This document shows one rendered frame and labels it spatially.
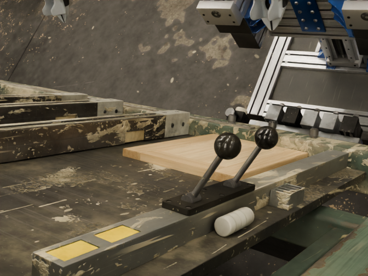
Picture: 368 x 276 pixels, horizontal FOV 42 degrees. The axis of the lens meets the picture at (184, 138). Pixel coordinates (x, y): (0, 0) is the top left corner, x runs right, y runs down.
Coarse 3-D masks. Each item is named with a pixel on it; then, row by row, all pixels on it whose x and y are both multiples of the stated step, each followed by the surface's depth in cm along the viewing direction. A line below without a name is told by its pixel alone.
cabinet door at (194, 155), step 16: (160, 144) 125; (176, 144) 127; (192, 144) 130; (208, 144) 132; (144, 160) 112; (160, 160) 109; (176, 160) 108; (192, 160) 109; (208, 160) 112; (224, 160) 114; (240, 160) 115; (256, 160) 115; (272, 160) 117; (288, 160) 121; (224, 176) 100
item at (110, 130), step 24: (48, 120) 114; (72, 120) 118; (96, 120) 120; (120, 120) 127; (144, 120) 135; (168, 120) 144; (0, 144) 98; (24, 144) 103; (48, 144) 108; (72, 144) 114; (96, 144) 121; (120, 144) 128
